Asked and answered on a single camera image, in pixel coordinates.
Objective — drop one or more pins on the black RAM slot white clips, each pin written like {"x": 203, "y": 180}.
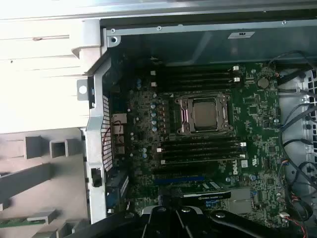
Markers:
{"x": 198, "y": 147}
{"x": 193, "y": 70}
{"x": 194, "y": 81}

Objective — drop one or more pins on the blue expansion slot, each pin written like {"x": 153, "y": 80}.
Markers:
{"x": 178, "y": 179}

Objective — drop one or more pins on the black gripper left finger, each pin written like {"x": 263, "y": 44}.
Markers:
{"x": 158, "y": 223}

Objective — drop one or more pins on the black silver PC case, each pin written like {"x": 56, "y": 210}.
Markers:
{"x": 96, "y": 138}

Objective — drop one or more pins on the green motherboard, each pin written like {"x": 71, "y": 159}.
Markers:
{"x": 260, "y": 119}

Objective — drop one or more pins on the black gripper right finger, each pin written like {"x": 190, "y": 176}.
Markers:
{"x": 188, "y": 223}

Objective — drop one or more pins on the silver perforated drive cage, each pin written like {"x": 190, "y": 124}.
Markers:
{"x": 309, "y": 116}

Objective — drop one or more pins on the black graphics card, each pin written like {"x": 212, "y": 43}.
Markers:
{"x": 210, "y": 194}

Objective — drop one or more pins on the green RAM stick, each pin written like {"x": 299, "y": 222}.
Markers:
{"x": 12, "y": 222}

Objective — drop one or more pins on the grey parts rack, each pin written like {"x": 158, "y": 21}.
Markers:
{"x": 37, "y": 205}

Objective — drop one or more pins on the round silver coin battery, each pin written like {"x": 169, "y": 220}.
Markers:
{"x": 263, "y": 82}

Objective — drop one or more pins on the black expansion slot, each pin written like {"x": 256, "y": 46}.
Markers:
{"x": 185, "y": 171}

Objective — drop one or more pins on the silver CPU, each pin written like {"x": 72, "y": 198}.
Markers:
{"x": 204, "y": 114}

